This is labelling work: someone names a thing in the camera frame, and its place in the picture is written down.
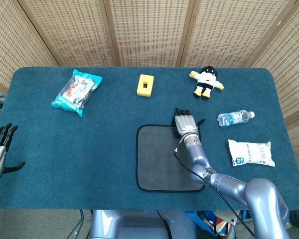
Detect grey robot torso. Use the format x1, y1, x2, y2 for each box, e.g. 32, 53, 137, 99
89, 210, 197, 239

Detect yellow sponge block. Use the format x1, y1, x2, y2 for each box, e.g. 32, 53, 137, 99
136, 74, 154, 97

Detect bamboo folding screen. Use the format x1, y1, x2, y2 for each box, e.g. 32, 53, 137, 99
0, 0, 299, 182

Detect blue storage bin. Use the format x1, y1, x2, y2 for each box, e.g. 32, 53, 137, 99
185, 210, 252, 238

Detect grey and green cloth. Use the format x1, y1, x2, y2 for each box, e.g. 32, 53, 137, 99
136, 124, 205, 192

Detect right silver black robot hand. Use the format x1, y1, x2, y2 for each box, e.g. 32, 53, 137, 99
170, 107, 205, 139

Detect blue cables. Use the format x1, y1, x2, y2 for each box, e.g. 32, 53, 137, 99
66, 210, 87, 239

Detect white tissue packet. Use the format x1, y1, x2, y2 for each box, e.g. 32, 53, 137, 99
227, 139, 276, 167

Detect clear plastic water bottle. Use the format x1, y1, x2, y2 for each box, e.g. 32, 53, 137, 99
217, 111, 256, 127

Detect black white plush toy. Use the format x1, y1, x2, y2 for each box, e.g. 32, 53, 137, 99
189, 66, 225, 100

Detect teal snack package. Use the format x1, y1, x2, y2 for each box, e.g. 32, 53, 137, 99
51, 69, 103, 118

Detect blue carpet table mat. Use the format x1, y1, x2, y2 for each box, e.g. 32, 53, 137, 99
0, 66, 299, 211

